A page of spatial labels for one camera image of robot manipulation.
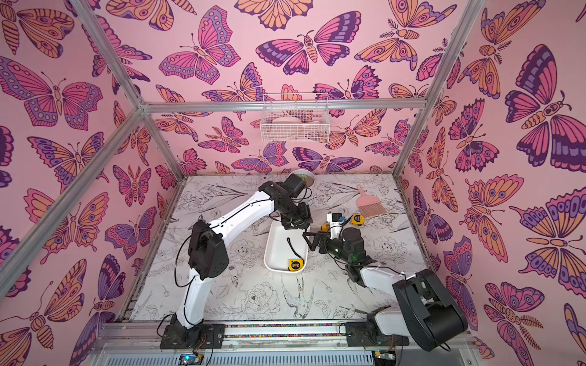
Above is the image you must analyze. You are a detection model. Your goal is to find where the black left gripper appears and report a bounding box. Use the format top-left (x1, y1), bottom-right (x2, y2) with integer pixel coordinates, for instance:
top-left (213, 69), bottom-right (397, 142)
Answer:
top-left (279, 200), bottom-right (317, 231)

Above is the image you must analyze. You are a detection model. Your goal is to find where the black yellow tape measure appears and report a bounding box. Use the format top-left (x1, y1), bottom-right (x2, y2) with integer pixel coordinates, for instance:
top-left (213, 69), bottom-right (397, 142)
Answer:
top-left (287, 238), bottom-right (305, 272)

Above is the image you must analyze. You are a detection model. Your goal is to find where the yellow tape measure with clip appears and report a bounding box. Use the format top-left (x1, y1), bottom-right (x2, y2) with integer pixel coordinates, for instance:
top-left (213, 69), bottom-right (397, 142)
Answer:
top-left (342, 213), bottom-right (366, 227)

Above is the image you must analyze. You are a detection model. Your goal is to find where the yellow tape measure blue label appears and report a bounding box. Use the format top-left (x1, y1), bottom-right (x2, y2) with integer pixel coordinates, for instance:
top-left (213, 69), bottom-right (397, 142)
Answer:
top-left (321, 222), bottom-right (331, 233)

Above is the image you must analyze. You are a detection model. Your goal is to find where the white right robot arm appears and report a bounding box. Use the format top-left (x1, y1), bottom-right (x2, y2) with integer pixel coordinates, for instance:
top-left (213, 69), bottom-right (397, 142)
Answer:
top-left (302, 213), bottom-right (468, 352)

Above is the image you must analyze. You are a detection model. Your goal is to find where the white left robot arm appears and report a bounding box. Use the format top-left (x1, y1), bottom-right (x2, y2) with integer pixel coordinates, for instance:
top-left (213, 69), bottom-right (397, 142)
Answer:
top-left (173, 169), bottom-right (314, 329)

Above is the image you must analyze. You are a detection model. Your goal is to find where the white storage box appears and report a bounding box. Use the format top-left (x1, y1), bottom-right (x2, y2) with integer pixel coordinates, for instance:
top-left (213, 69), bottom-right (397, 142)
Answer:
top-left (263, 221), bottom-right (309, 274)

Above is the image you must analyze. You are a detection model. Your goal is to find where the white plant pot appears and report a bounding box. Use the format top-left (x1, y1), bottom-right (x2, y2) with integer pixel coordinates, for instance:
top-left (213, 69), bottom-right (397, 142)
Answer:
top-left (291, 169), bottom-right (315, 188)

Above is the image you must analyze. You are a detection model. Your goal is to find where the pink hand brush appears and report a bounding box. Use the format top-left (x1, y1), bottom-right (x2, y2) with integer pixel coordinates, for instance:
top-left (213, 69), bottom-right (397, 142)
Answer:
top-left (356, 185), bottom-right (387, 218)

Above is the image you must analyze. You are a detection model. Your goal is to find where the white wire wall basket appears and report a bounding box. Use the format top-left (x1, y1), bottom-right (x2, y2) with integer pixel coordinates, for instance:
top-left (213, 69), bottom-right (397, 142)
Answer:
top-left (258, 93), bottom-right (331, 143)

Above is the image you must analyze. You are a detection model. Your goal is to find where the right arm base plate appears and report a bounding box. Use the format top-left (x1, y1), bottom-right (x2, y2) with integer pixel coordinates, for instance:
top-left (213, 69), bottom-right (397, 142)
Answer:
top-left (344, 307), bottom-right (410, 348)

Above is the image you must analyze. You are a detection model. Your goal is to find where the aluminium cage frame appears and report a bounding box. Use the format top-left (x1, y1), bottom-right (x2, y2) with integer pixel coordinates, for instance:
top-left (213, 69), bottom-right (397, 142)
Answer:
top-left (0, 0), bottom-right (486, 366)

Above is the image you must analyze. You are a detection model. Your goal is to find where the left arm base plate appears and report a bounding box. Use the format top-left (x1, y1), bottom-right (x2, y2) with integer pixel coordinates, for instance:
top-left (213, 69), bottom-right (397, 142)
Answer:
top-left (160, 323), bottom-right (226, 350)

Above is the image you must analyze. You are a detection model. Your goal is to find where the aluminium front rail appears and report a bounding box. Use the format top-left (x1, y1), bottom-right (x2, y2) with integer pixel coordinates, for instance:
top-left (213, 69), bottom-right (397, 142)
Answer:
top-left (85, 320), bottom-right (484, 365)

